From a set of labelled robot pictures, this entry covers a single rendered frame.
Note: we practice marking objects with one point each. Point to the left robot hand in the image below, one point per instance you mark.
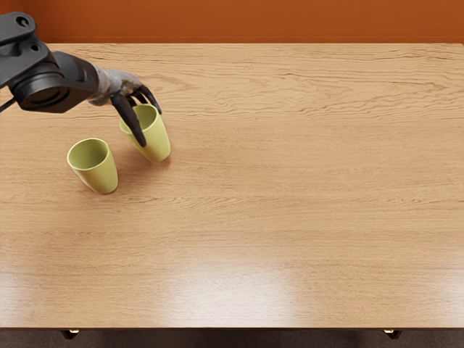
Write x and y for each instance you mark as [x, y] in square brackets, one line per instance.
[125, 105]

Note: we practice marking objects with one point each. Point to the yellow-green cup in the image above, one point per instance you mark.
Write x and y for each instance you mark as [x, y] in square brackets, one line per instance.
[156, 134]
[96, 166]

